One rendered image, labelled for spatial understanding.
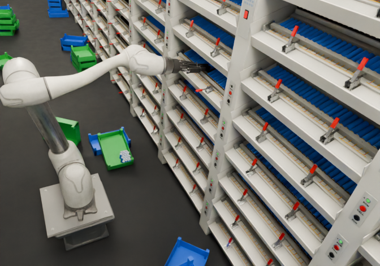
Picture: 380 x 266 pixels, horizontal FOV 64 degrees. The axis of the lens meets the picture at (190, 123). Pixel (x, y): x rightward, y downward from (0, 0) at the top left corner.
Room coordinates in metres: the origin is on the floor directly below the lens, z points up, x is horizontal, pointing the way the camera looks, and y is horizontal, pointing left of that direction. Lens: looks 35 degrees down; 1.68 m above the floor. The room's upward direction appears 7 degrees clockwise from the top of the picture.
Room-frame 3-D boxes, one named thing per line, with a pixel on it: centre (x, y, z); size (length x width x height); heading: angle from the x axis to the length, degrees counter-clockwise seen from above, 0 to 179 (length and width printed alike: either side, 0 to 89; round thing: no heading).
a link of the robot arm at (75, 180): (1.12, 0.58, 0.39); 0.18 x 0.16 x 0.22; 34
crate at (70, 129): (1.90, 1.04, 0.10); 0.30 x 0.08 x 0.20; 82
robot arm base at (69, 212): (1.10, 0.57, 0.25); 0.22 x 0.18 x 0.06; 23
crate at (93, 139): (1.93, 0.65, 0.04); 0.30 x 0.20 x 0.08; 122
